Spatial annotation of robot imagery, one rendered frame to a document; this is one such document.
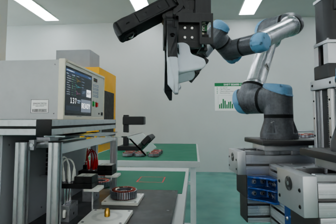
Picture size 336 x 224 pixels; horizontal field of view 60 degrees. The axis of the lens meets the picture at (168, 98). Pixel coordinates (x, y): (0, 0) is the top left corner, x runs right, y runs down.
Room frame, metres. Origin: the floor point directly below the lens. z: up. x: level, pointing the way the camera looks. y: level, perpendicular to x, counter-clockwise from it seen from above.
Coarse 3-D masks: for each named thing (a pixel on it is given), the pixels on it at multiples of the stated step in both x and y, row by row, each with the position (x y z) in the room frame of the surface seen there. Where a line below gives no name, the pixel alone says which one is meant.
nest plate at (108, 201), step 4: (108, 196) 1.29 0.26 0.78; (136, 196) 1.29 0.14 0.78; (140, 196) 1.29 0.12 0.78; (104, 200) 1.22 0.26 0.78; (108, 200) 1.22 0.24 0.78; (112, 200) 1.22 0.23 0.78; (116, 200) 1.22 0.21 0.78; (120, 200) 1.22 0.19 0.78; (124, 200) 1.22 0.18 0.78; (128, 200) 1.22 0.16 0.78; (132, 200) 1.22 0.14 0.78; (136, 200) 1.22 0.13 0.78; (140, 200) 1.26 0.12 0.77; (104, 204) 1.20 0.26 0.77; (108, 204) 1.20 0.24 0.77; (112, 204) 1.20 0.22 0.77; (116, 204) 1.20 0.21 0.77; (120, 204) 1.20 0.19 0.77; (124, 204) 1.20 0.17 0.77; (128, 204) 1.20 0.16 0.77; (132, 204) 1.19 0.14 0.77; (136, 204) 1.19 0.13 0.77
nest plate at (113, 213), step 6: (96, 210) 1.09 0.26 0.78; (102, 210) 1.09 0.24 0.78; (114, 210) 1.09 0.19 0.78; (120, 210) 1.09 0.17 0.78; (126, 210) 1.09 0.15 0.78; (132, 210) 1.10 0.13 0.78; (90, 216) 1.03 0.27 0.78; (96, 216) 1.03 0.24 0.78; (102, 216) 1.03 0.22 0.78; (114, 216) 1.03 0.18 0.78; (120, 216) 1.03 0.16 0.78; (126, 216) 1.03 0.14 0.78; (78, 222) 0.97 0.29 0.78; (84, 222) 0.97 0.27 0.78; (90, 222) 0.97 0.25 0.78; (96, 222) 0.97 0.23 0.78; (102, 222) 0.97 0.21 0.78; (108, 222) 0.97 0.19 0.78; (114, 222) 0.97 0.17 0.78; (120, 222) 0.97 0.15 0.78; (126, 222) 1.00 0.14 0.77
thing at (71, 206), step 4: (72, 200) 1.07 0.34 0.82; (76, 200) 1.07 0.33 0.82; (64, 204) 1.02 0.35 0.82; (68, 204) 1.02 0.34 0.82; (72, 204) 1.03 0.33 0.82; (76, 204) 1.07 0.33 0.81; (64, 208) 1.01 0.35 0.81; (68, 208) 1.01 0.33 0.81; (72, 208) 1.04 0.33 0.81; (76, 208) 1.07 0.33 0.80; (68, 212) 1.01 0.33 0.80; (72, 212) 1.04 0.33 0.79; (76, 212) 1.07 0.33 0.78; (68, 216) 1.01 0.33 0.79; (72, 216) 1.04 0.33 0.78; (60, 220) 1.01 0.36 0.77; (64, 220) 1.01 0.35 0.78; (68, 220) 1.01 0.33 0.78
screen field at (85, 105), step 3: (81, 99) 1.12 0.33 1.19; (81, 102) 1.12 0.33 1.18; (84, 102) 1.15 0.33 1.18; (87, 102) 1.18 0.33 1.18; (90, 102) 1.21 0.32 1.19; (81, 105) 1.12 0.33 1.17; (84, 105) 1.15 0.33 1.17; (87, 105) 1.18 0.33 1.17; (81, 108) 1.12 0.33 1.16; (84, 108) 1.15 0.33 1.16; (87, 108) 1.18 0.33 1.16; (81, 111) 1.12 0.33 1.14; (84, 111) 1.15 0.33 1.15; (87, 111) 1.18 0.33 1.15
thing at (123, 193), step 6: (120, 186) 1.32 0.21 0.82; (126, 186) 1.31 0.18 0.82; (114, 192) 1.23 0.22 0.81; (120, 192) 1.22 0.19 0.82; (126, 192) 1.22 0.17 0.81; (132, 192) 1.24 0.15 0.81; (114, 198) 1.23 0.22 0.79; (120, 198) 1.22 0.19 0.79; (126, 198) 1.22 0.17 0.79; (132, 198) 1.25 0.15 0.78
